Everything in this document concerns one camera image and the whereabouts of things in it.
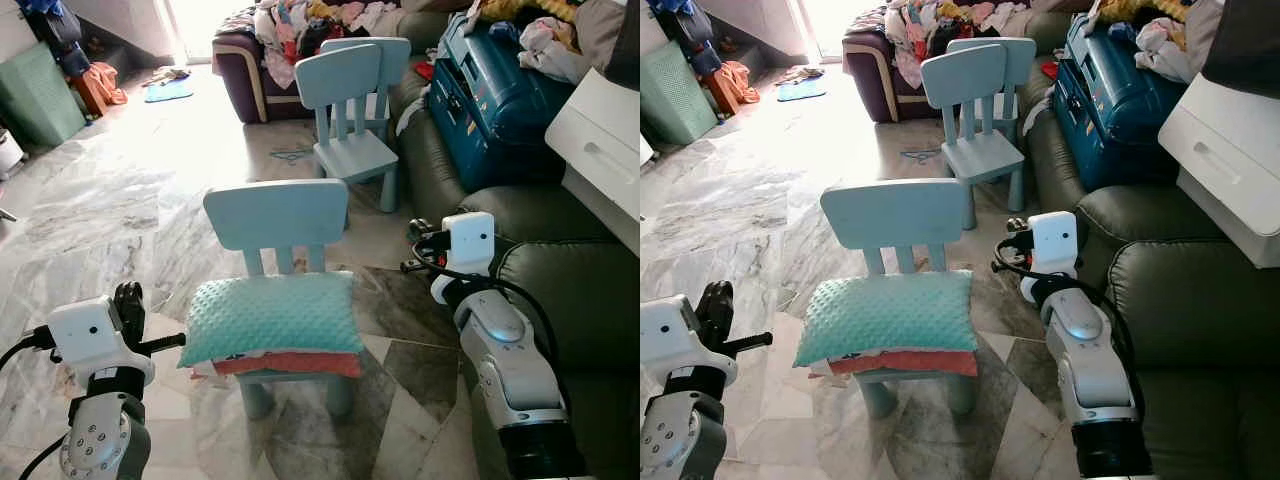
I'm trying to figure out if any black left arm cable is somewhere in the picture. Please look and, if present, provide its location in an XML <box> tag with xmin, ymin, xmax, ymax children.
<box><xmin>0</xmin><ymin>328</ymin><xmax>71</xmax><ymax>480</ymax></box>

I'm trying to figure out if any light blue child chair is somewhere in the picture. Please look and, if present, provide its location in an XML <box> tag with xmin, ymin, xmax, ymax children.
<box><xmin>920</xmin><ymin>44</ymin><xmax>1028</xmax><ymax>231</ymax></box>
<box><xmin>820</xmin><ymin>178</ymin><xmax>973</xmax><ymax>419</ymax></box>
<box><xmin>322</xmin><ymin>37</ymin><xmax>412</xmax><ymax>141</ymax></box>
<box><xmin>203</xmin><ymin>179</ymin><xmax>363</xmax><ymax>421</ymax></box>
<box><xmin>295</xmin><ymin>44</ymin><xmax>401</xmax><ymax>214</ymax></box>
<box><xmin>947</xmin><ymin>37</ymin><xmax>1037</xmax><ymax>136</ymax></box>

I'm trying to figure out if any dark grey garment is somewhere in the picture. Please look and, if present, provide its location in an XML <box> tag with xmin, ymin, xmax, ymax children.
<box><xmin>575</xmin><ymin>0</ymin><xmax>641</xmax><ymax>91</ymax></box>
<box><xmin>1200</xmin><ymin>0</ymin><xmax>1280</xmax><ymax>96</ymax></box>

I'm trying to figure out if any dark blue suitcase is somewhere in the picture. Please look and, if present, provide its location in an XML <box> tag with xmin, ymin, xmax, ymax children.
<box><xmin>427</xmin><ymin>12</ymin><xmax>586</xmax><ymax>193</ymax></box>
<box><xmin>1052</xmin><ymin>12</ymin><xmax>1191</xmax><ymax>191</ymax></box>

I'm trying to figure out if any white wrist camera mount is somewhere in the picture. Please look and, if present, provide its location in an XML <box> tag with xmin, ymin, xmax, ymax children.
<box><xmin>640</xmin><ymin>295</ymin><xmax>739</xmax><ymax>386</ymax></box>
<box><xmin>47</xmin><ymin>296</ymin><xmax>156</xmax><ymax>389</ymax></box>
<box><xmin>440</xmin><ymin>212</ymin><xmax>497</xmax><ymax>279</ymax></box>
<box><xmin>1027</xmin><ymin>211</ymin><xmax>1079</xmax><ymax>278</ymax></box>

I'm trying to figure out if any teal dotted pillow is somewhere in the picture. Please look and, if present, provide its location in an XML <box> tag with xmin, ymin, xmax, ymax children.
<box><xmin>178</xmin><ymin>270</ymin><xmax>365</xmax><ymax>380</ymax></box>
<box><xmin>793</xmin><ymin>268</ymin><xmax>981</xmax><ymax>379</ymax></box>

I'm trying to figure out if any crumpled white cloth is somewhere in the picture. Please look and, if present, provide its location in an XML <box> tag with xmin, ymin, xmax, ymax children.
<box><xmin>1135</xmin><ymin>18</ymin><xmax>1201</xmax><ymax>81</ymax></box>
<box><xmin>518</xmin><ymin>18</ymin><xmax>591</xmax><ymax>86</ymax></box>

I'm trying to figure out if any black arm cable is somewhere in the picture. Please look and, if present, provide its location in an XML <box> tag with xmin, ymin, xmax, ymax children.
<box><xmin>0</xmin><ymin>328</ymin><xmax>71</xmax><ymax>480</ymax></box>
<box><xmin>400</xmin><ymin>228</ymin><xmax>563</xmax><ymax>401</ymax></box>
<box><xmin>992</xmin><ymin>235</ymin><xmax>1141</xmax><ymax>401</ymax></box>

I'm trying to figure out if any dark blue bag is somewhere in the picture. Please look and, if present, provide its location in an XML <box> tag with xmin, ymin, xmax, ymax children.
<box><xmin>645</xmin><ymin>0</ymin><xmax>721</xmax><ymax>76</ymax></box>
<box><xmin>18</xmin><ymin>0</ymin><xmax>91</xmax><ymax>76</ymax></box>

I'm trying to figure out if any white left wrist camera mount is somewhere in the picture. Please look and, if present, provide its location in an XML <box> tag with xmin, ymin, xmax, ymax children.
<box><xmin>640</xmin><ymin>295</ymin><xmax>739</xmax><ymax>386</ymax></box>
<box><xmin>47</xmin><ymin>296</ymin><xmax>156</xmax><ymax>389</ymax></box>

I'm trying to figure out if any purple armchair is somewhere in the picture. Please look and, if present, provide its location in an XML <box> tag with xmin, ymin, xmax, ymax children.
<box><xmin>212</xmin><ymin>30</ymin><xmax>321</xmax><ymax>125</ymax></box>
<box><xmin>843</xmin><ymin>30</ymin><xmax>946</xmax><ymax>123</ymax></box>

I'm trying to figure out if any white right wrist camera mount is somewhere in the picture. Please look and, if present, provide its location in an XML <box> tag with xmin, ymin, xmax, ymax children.
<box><xmin>440</xmin><ymin>212</ymin><xmax>497</xmax><ymax>279</ymax></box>
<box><xmin>1027</xmin><ymin>211</ymin><xmax>1079</xmax><ymax>278</ymax></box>

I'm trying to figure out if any green leather sofa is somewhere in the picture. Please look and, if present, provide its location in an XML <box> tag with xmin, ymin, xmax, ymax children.
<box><xmin>1018</xmin><ymin>10</ymin><xmax>1280</xmax><ymax>480</ymax></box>
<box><xmin>388</xmin><ymin>8</ymin><xmax>641</xmax><ymax>480</ymax></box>

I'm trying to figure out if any green laundry basket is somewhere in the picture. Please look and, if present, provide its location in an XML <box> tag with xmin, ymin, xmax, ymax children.
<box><xmin>0</xmin><ymin>42</ymin><xmax>89</xmax><ymax>151</ymax></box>
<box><xmin>640</xmin><ymin>40</ymin><xmax>719</xmax><ymax>146</ymax></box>

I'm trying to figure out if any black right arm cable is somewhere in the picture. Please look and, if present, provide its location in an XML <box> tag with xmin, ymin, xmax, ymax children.
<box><xmin>400</xmin><ymin>228</ymin><xmax>563</xmax><ymax>401</ymax></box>
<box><xmin>992</xmin><ymin>235</ymin><xmax>1141</xmax><ymax>401</ymax></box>

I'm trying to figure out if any orange cloth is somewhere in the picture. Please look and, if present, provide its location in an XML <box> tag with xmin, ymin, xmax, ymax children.
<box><xmin>72</xmin><ymin>62</ymin><xmax>129</xmax><ymax>116</ymax></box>
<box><xmin>700</xmin><ymin>60</ymin><xmax>761</xmax><ymax>114</ymax></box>

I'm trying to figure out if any colourful clothes pile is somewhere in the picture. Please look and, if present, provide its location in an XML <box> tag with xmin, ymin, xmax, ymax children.
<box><xmin>850</xmin><ymin>0</ymin><xmax>1101</xmax><ymax>91</ymax></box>
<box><xmin>215</xmin><ymin>0</ymin><xmax>481</xmax><ymax>91</ymax></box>

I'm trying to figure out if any white drawer unit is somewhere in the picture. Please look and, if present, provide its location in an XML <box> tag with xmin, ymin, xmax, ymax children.
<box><xmin>545</xmin><ymin>68</ymin><xmax>641</xmax><ymax>256</ymax></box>
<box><xmin>1158</xmin><ymin>72</ymin><xmax>1280</xmax><ymax>269</ymax></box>

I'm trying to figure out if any small blue mat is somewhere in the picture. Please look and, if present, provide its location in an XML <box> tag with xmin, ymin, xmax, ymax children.
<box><xmin>776</xmin><ymin>78</ymin><xmax>829</xmax><ymax>103</ymax></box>
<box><xmin>143</xmin><ymin>78</ymin><xmax>196</xmax><ymax>104</ymax></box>

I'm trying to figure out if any yellow cloth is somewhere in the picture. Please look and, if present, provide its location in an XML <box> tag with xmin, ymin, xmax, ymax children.
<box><xmin>470</xmin><ymin>0</ymin><xmax>581</xmax><ymax>26</ymax></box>
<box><xmin>1095</xmin><ymin>0</ymin><xmax>1191</xmax><ymax>26</ymax></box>

